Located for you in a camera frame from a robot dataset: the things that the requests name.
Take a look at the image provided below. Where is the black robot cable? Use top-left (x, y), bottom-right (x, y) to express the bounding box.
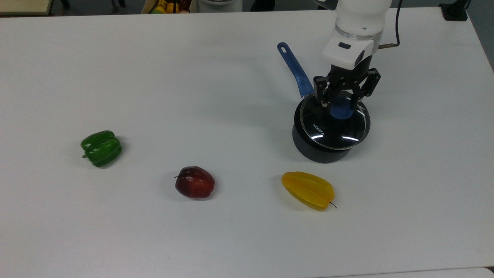
top-left (378, 0), bottom-right (403, 49)

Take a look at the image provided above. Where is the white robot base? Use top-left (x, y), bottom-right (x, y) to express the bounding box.
top-left (196, 0), bottom-right (243, 13)

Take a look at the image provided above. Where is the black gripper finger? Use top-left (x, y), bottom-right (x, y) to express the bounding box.
top-left (313, 75), bottom-right (337, 108)
top-left (350, 68), bottom-right (381, 110)

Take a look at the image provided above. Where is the wooden side table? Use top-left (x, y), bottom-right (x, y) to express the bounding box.
top-left (0, 0), bottom-right (54, 16)

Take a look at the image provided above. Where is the glass lid with blue knob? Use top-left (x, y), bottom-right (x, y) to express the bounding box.
top-left (299, 93), bottom-right (367, 151)

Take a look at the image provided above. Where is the red apple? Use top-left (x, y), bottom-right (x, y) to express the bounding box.
top-left (174, 166), bottom-right (216, 200)

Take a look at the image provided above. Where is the green bell pepper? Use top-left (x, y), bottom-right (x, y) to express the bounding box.
top-left (80, 131), bottom-right (123, 168)

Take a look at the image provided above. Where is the black saucepan with blue handle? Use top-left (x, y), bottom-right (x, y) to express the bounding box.
top-left (277, 42), bottom-right (371, 164)

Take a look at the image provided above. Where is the yellow starfruit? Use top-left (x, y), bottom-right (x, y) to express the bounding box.
top-left (281, 171), bottom-right (338, 211)

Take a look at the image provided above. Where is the black table clamp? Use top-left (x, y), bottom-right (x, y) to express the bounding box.
top-left (439, 0), bottom-right (472, 22)

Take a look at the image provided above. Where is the cardboard box of toy fruit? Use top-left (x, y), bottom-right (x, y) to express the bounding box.
top-left (141, 0), bottom-right (192, 15)

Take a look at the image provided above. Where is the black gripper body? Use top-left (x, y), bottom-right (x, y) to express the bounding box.
top-left (328, 53), bottom-right (374, 94)

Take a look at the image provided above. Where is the black chair foot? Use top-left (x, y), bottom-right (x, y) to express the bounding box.
top-left (250, 0), bottom-right (276, 12)

